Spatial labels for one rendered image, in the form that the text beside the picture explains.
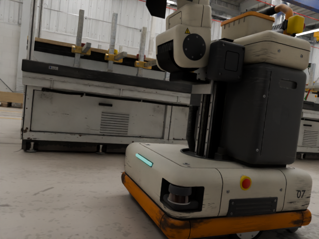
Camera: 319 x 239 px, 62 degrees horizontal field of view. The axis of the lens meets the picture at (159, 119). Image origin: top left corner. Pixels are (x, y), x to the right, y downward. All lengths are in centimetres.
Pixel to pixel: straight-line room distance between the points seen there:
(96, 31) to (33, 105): 747
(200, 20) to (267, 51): 28
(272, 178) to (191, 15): 69
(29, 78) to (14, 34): 736
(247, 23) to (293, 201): 76
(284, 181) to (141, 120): 162
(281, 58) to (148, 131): 166
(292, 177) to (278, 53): 48
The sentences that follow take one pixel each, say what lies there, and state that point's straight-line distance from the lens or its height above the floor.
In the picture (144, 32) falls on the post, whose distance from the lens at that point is 229.
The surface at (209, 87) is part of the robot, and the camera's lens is 117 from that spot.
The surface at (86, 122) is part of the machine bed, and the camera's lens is 239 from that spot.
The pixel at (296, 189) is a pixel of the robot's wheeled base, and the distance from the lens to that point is 122.
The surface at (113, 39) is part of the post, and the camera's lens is 220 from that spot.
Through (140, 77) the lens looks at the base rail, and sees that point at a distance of 221.
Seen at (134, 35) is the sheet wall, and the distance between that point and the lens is 992.
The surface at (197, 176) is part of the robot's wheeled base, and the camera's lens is 91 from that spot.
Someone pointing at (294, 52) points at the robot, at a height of 75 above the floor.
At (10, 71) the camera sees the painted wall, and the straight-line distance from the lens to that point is 934.
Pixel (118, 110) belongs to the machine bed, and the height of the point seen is 40.
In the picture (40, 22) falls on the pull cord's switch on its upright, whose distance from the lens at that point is 329.
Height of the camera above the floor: 48
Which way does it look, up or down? 3 degrees down
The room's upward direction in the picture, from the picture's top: 6 degrees clockwise
